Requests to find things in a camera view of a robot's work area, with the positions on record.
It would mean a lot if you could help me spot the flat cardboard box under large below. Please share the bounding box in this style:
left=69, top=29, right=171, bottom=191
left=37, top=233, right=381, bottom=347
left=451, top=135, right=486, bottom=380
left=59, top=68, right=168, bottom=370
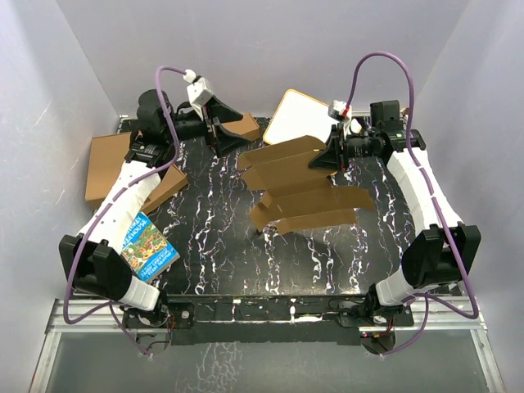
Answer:
left=142, top=165, right=189, bottom=214

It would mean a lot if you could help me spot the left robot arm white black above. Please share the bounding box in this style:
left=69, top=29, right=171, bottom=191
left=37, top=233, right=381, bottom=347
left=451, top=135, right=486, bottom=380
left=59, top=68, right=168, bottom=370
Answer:
left=58, top=89, right=248, bottom=327

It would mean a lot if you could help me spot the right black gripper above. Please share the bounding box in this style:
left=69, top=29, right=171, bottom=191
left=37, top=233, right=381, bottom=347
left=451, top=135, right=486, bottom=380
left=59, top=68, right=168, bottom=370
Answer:
left=309, top=122, right=380, bottom=172

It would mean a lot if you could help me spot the white board orange rim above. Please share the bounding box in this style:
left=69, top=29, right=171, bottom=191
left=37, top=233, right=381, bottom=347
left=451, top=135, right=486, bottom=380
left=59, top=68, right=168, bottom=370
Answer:
left=261, top=88, right=364, bottom=145

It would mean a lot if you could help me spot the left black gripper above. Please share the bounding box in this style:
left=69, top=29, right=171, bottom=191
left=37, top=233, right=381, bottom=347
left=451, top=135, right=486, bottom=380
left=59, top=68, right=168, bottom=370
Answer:
left=163, top=97, right=251, bottom=156

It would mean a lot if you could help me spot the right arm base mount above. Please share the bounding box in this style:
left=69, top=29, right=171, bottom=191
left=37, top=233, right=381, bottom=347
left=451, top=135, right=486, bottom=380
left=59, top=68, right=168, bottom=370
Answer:
left=334, top=284, right=414, bottom=328

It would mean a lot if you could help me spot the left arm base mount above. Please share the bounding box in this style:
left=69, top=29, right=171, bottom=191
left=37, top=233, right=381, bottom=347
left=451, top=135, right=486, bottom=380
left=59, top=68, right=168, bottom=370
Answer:
left=119, top=303, right=194, bottom=331

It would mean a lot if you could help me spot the large closed cardboard box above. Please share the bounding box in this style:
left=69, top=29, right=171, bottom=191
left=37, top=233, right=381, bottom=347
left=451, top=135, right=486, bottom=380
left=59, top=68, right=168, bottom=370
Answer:
left=85, top=133, right=130, bottom=210

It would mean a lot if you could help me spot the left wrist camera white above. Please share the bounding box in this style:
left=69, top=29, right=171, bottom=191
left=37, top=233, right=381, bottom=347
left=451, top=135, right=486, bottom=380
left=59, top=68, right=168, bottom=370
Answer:
left=183, top=69, right=214, bottom=120

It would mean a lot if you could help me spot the small cardboard box at back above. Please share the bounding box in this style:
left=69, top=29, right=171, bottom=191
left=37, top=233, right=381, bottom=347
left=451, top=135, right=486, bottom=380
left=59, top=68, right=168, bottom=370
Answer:
left=223, top=112, right=261, bottom=141

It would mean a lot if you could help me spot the colourful children's book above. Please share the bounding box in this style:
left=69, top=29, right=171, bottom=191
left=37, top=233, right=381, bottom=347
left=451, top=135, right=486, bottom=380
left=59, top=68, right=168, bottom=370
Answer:
left=121, top=212, right=180, bottom=283

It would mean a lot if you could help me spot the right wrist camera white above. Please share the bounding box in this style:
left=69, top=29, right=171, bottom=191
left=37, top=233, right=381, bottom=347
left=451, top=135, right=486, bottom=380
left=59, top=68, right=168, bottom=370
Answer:
left=327, top=100, right=353, bottom=133

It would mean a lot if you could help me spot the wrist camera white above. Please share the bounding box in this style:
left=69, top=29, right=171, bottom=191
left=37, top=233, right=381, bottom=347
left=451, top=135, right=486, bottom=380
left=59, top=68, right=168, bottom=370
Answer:
left=183, top=69, right=214, bottom=120
left=327, top=100, right=353, bottom=133

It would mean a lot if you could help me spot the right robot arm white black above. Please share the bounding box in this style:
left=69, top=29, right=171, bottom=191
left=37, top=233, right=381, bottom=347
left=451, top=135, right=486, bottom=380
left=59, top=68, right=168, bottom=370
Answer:
left=309, top=101, right=481, bottom=325

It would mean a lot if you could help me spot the aluminium frame rail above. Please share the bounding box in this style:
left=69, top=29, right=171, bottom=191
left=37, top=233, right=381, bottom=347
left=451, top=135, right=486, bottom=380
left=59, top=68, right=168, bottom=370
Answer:
left=30, top=297, right=505, bottom=392

